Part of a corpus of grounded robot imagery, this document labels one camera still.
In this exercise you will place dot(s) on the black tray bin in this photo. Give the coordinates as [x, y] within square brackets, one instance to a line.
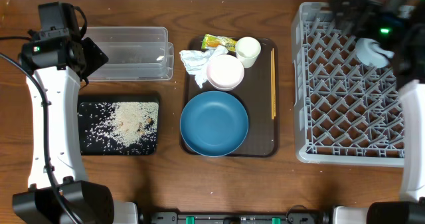
[118, 126]

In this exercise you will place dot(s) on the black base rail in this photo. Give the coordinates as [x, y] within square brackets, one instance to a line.
[294, 216]

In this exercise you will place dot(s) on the dark blue plate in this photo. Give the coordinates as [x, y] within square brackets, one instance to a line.
[214, 124]

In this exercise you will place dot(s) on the crumpled white napkin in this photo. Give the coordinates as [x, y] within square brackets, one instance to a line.
[195, 62]

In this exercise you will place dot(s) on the yellow green snack wrapper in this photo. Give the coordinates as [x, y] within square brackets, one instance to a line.
[212, 42]

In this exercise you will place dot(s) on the clear plastic bin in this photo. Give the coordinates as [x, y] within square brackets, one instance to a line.
[135, 53]

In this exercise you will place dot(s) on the cream plastic cup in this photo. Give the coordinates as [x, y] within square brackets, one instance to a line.
[247, 50]

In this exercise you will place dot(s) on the grey dishwasher rack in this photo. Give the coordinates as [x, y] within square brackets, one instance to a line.
[345, 112]

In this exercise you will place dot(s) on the brown serving tray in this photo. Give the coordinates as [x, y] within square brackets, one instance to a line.
[254, 92]

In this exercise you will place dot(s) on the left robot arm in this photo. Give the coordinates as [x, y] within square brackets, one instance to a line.
[58, 187]

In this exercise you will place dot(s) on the wooden chopstick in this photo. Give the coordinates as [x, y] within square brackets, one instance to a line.
[273, 79]
[271, 82]

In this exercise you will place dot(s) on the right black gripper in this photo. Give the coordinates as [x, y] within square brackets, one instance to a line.
[347, 10]

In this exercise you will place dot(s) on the pink bowl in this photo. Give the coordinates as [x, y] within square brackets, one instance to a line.
[225, 72]

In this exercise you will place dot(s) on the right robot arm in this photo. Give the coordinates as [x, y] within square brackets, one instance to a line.
[405, 38]

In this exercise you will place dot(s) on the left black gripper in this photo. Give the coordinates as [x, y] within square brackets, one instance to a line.
[94, 56]

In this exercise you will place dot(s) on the rice food waste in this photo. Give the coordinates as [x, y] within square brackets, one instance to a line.
[133, 121]

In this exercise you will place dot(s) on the light blue bowl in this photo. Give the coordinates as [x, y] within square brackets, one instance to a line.
[370, 53]

